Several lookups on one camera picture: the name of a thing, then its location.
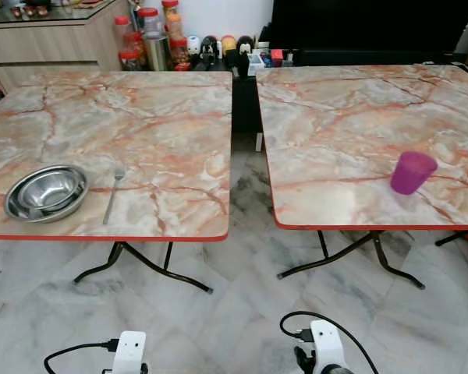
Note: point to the purple plastic cup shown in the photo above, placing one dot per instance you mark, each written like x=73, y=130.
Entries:
x=412, y=175

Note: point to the silver steel bowl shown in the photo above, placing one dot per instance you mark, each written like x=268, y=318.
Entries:
x=47, y=195

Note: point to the light wooden cabinet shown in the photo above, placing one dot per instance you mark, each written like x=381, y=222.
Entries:
x=54, y=43

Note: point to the tall red lid plastic jar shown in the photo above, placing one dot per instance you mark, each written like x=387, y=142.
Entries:
x=122, y=33

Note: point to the silver metal fork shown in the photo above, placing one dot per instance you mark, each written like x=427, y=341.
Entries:
x=112, y=196

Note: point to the black metal furniture leg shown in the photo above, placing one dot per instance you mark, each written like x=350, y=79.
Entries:
x=451, y=238

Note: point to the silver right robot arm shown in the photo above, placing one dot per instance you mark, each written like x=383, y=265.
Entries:
x=337, y=370

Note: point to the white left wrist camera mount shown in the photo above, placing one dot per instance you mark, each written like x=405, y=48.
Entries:
x=129, y=352

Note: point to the steel flask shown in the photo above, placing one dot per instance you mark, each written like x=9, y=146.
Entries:
x=157, y=53

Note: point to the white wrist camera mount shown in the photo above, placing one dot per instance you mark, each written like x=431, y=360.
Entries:
x=129, y=352
x=327, y=343

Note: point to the black television screen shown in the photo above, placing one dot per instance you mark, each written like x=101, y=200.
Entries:
x=374, y=23

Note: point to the short red lid plastic jar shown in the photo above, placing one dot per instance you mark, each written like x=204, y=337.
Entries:
x=129, y=61

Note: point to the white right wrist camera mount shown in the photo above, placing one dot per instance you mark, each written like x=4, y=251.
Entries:
x=327, y=343

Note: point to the marble top folding table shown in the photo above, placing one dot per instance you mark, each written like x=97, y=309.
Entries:
x=335, y=132
x=140, y=125

